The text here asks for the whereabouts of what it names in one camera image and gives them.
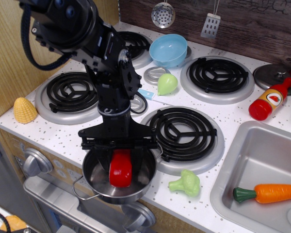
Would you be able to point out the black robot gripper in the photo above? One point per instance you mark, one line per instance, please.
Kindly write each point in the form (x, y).
(118, 131)

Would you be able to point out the red toy sushi piece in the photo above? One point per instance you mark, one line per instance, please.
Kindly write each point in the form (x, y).
(120, 173)

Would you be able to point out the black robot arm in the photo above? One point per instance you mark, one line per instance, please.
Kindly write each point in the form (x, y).
(74, 30)

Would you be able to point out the small stainless steel pot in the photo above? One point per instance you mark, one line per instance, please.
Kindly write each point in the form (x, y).
(98, 180)

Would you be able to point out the silver top knob middle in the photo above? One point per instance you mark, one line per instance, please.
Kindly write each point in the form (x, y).
(138, 106)

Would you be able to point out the silver knob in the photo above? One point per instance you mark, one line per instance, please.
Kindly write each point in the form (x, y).
(152, 75)
(36, 163)
(138, 106)
(138, 218)

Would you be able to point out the silver front knob right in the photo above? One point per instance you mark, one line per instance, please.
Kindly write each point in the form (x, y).
(138, 218)

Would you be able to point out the front right stove burner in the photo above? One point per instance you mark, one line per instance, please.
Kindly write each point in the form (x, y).
(187, 138)

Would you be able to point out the stove burner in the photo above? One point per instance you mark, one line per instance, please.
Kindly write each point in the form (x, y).
(187, 138)
(217, 80)
(67, 99)
(138, 46)

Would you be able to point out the green toy broccoli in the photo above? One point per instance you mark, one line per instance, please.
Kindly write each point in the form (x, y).
(188, 182)

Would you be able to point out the front left stove burner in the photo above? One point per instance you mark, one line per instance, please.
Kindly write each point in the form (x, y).
(67, 99)

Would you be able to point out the light green toy pear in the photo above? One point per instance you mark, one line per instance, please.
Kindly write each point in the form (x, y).
(167, 83)

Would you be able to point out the silver top knob upper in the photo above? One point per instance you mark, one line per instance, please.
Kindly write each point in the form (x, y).
(152, 75)

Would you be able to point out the silver front knob left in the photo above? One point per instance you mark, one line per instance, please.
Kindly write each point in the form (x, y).
(36, 163)

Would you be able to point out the yellow toy corn cob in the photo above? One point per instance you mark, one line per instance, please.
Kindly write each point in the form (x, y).
(24, 111)

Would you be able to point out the back left stove burner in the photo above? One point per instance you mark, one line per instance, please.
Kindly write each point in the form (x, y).
(138, 46)

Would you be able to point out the light blue plastic bowl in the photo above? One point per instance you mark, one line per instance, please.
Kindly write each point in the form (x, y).
(168, 50)

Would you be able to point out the back right stove burner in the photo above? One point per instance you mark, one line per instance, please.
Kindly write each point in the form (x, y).
(217, 80)

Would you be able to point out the yellow toy on floor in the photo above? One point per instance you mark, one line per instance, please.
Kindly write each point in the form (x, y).
(15, 223)

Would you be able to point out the silver toy sink basin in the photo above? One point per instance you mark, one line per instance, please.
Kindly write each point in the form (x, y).
(259, 154)

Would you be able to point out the hanging metal strainer ladle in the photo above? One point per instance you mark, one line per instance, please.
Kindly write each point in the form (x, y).
(163, 15)

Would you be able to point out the orange toy carrot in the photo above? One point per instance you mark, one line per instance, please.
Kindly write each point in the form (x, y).
(264, 193)

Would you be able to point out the red toy ketchup bottle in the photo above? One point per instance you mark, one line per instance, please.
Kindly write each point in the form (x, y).
(270, 100)

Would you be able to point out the hanging metal spatula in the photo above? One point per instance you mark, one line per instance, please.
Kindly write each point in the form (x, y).
(211, 24)

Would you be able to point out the silver pot lid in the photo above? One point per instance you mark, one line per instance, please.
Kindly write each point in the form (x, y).
(268, 75)

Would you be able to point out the blue handled toy knife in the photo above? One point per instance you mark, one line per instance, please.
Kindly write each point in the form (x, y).
(148, 95)

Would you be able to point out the silver oven door handle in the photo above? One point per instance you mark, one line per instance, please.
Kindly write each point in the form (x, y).
(60, 207)

